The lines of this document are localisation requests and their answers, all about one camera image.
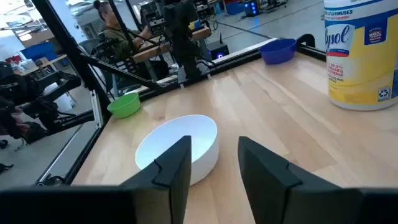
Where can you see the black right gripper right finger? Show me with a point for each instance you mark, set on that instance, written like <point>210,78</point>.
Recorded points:
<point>267,186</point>

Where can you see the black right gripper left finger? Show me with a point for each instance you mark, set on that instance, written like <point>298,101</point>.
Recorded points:
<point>174,174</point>

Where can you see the green bowl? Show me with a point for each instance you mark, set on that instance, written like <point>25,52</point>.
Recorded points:
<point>124,107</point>

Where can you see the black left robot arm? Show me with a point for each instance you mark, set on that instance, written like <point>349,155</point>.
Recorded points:
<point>183,46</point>

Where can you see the white bowl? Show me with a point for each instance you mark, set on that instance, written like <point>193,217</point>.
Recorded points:
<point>192,130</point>

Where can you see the wooden desk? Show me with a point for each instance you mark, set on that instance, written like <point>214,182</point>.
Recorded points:
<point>149,51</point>

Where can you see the black box with blue light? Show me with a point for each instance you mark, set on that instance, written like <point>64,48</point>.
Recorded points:
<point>217,49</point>

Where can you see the purple bin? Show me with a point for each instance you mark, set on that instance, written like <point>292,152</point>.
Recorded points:
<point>276,51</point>

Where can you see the Lysol wipes canister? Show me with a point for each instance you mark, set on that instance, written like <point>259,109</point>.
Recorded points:
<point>357,77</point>

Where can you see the person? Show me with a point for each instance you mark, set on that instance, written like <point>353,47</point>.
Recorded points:
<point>116,40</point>

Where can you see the black machine on stand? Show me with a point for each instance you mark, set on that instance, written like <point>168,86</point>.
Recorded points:
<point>37,90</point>

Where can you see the blue bin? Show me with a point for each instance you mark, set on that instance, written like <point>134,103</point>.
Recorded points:
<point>38,51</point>

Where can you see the black table frame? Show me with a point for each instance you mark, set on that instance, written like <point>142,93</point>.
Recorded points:
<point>66,43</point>

